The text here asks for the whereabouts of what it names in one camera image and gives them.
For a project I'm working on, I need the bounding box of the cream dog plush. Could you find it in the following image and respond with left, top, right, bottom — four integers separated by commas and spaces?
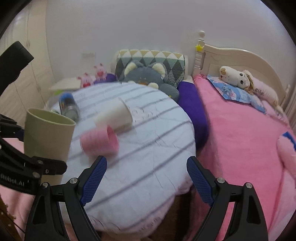
219, 66, 284, 114

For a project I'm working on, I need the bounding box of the pink quilt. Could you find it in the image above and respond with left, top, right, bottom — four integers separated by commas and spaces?
1, 185, 34, 240

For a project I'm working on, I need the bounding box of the pink pig plush upper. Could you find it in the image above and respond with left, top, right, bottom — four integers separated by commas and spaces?
94, 63, 107, 81

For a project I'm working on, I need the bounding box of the pink plush with blue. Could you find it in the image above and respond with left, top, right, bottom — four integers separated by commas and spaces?
276, 132, 295, 181

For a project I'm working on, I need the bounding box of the pink pig plush lower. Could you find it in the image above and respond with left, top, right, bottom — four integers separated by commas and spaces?
77, 72, 94, 89

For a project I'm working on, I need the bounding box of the triangle pattern pillow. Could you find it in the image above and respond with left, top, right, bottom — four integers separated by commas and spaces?
110, 49, 188, 87

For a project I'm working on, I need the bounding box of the white paper cup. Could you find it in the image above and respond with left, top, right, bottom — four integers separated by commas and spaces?
94, 98, 133, 131

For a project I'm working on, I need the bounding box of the purple blanket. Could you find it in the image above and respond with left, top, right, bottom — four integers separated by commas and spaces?
93, 73, 209, 152

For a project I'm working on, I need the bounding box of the green plastic cup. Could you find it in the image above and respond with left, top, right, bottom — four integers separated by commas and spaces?
23, 108, 77, 186

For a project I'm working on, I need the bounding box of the grey bear plush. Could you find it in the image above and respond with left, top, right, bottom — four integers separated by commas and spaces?
119, 61, 180, 102

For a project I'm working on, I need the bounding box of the cream wooden headboard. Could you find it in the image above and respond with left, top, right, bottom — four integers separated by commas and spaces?
192, 31, 290, 108

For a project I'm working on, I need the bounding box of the striped light blue cushion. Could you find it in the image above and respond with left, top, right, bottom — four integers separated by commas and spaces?
47, 82, 197, 233

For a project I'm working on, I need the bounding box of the blue black CoolTowel can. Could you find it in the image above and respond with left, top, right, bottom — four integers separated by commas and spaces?
59, 92, 80, 122

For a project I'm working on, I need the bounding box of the pink pig plush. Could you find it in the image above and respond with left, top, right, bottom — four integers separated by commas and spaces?
94, 63, 107, 81
77, 72, 94, 89

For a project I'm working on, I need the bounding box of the blue cartoon pillow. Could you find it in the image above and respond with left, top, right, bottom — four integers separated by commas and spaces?
207, 75, 266, 113

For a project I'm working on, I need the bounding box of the pink bed blanket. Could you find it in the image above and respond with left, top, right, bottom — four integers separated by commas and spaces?
193, 75, 295, 240

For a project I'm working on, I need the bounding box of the pink plastic cup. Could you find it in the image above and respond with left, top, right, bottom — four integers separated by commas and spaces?
80, 125, 119, 156

